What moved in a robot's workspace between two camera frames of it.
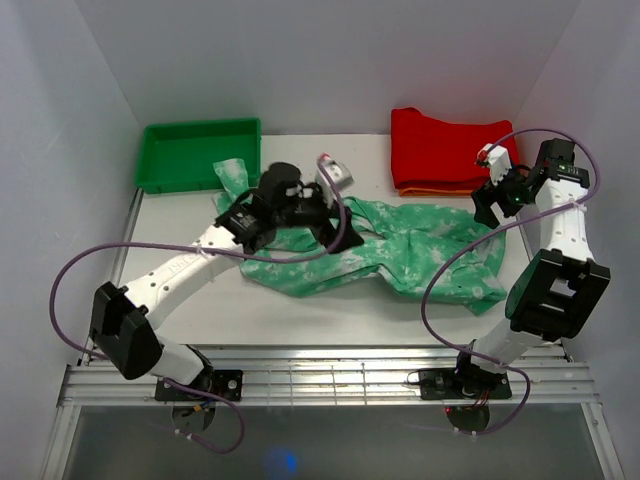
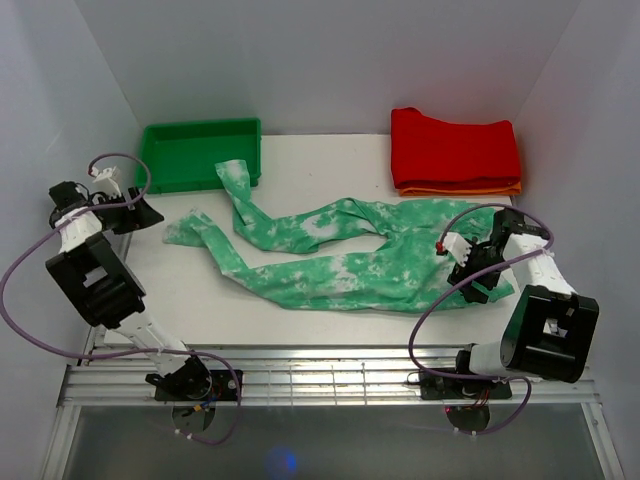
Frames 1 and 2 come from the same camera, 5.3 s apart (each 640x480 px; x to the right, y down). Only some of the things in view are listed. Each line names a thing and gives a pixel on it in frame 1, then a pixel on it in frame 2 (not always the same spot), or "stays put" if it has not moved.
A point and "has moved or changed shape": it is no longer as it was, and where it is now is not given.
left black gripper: (325, 233) to (141, 217)
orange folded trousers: (428, 192) stays put
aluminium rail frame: (346, 413) stays put
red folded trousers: (436, 154) stays put
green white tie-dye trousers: (401, 247) has moved or changed shape
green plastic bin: (180, 157) stays put
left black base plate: (225, 383) stays put
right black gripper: (487, 194) to (460, 273)
